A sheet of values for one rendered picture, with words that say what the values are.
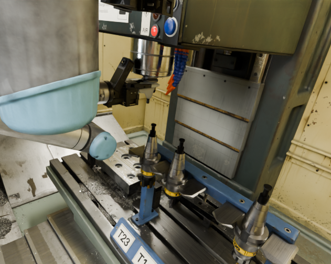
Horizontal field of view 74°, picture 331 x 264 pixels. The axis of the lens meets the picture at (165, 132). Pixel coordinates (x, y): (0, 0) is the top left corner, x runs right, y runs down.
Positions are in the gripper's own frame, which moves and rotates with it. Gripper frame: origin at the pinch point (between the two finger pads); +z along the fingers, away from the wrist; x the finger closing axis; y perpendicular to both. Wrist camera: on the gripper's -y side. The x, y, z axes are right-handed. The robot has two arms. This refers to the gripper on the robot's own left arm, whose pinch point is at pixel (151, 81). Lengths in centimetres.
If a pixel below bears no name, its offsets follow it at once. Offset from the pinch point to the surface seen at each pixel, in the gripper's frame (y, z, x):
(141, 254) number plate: 44, -25, 31
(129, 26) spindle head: -17.9, -21.3, 15.0
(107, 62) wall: 9, 38, -100
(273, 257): 17, -20, 60
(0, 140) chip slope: 56, -41, -94
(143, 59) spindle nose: -8.6, -7.8, 4.2
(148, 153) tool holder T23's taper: 14.6, -18.8, 22.7
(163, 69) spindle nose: -6.1, -2.2, 7.9
